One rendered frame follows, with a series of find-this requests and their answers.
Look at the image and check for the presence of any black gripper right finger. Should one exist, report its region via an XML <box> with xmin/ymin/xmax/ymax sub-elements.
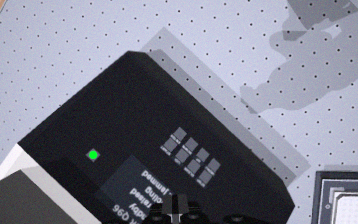
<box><xmin>175</xmin><ymin>194</ymin><xmax>273</xmax><ymax>224</ymax></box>

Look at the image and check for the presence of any white real-time pcr machine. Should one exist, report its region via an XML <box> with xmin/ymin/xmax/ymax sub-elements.
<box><xmin>0</xmin><ymin>51</ymin><xmax>295</xmax><ymax>224</ymax></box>

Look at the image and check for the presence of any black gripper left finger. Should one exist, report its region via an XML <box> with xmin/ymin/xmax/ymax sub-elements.
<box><xmin>102</xmin><ymin>194</ymin><xmax>176</xmax><ymax>224</ymax></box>

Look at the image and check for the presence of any grey flat base plate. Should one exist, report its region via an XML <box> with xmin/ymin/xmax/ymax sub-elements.
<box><xmin>0</xmin><ymin>0</ymin><xmax>358</xmax><ymax>224</ymax></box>

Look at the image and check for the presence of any white multi-well plate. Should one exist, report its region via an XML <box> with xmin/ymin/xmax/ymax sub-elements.
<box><xmin>330</xmin><ymin>191</ymin><xmax>358</xmax><ymax>224</ymax></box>

